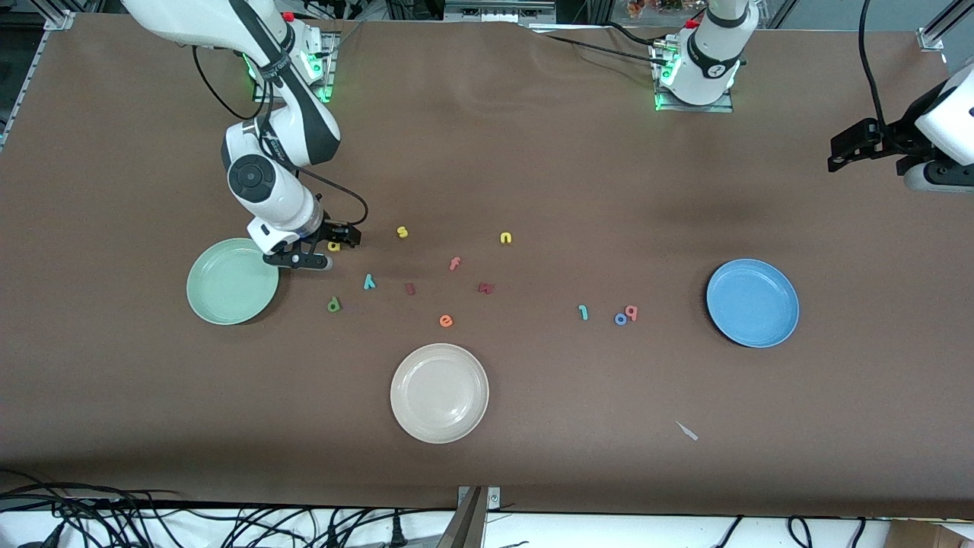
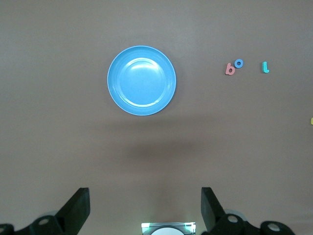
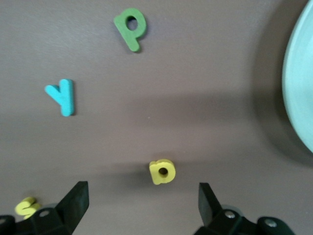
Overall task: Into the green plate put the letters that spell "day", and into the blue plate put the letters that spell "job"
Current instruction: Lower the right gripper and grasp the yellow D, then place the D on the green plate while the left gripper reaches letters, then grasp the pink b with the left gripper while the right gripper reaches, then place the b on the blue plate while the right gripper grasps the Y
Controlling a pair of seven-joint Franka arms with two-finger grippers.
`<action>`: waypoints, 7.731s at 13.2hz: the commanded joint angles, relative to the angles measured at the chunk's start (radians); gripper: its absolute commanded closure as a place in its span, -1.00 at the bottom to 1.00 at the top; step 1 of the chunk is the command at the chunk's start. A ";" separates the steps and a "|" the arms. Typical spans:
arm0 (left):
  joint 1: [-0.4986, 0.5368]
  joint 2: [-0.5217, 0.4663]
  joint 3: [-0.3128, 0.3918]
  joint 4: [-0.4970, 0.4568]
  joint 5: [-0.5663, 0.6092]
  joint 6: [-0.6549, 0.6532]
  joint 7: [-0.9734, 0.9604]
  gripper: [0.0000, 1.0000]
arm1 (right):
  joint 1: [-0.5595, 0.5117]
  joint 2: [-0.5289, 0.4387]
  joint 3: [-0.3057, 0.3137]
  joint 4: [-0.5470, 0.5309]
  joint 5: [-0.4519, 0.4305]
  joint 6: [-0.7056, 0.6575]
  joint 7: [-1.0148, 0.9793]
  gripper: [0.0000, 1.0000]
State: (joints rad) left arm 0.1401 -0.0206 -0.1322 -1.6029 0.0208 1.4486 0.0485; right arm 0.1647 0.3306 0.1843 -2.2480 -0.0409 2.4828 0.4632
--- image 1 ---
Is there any green plate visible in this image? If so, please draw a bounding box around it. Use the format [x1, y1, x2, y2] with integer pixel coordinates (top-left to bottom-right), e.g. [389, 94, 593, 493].
[186, 238, 280, 326]

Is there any blue plate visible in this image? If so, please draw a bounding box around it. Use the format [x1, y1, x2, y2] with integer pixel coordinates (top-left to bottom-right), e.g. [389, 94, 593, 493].
[706, 259, 800, 349]

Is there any beige plate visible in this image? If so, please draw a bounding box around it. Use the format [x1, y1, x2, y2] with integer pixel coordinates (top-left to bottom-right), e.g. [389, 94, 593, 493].
[390, 343, 489, 444]

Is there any cardboard box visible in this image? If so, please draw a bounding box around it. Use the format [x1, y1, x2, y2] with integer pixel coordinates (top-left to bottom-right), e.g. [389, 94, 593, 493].
[886, 520, 974, 548]

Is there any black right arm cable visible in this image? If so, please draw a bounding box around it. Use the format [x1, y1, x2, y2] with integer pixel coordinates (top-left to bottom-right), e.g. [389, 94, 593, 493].
[192, 44, 370, 229]

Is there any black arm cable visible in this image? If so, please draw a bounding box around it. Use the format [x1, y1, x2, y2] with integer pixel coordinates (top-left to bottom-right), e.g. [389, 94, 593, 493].
[192, 44, 370, 229]
[858, 0, 891, 130]

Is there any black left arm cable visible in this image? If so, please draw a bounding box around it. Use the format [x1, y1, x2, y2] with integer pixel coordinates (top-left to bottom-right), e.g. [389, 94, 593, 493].
[858, 0, 891, 130]

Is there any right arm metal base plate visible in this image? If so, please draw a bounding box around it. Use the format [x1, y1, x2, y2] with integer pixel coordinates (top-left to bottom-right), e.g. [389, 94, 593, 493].
[253, 30, 337, 104]

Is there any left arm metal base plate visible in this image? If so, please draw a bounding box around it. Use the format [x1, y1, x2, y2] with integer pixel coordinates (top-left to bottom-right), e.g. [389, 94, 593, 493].
[653, 42, 735, 113]

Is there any aluminium frame profile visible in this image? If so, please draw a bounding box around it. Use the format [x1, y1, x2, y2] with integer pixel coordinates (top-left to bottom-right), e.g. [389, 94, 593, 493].
[444, 0, 558, 24]

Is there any black cable on table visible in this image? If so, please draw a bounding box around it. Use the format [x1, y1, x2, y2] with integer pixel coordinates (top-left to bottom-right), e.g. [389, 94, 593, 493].
[533, 21, 670, 68]

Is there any metal table bracket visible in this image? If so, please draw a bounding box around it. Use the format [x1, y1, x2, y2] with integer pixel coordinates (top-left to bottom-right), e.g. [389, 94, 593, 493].
[436, 486, 501, 548]

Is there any black floor cable tangle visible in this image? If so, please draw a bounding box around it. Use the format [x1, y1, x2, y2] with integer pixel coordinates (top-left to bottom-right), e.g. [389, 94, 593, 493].
[0, 470, 457, 548]

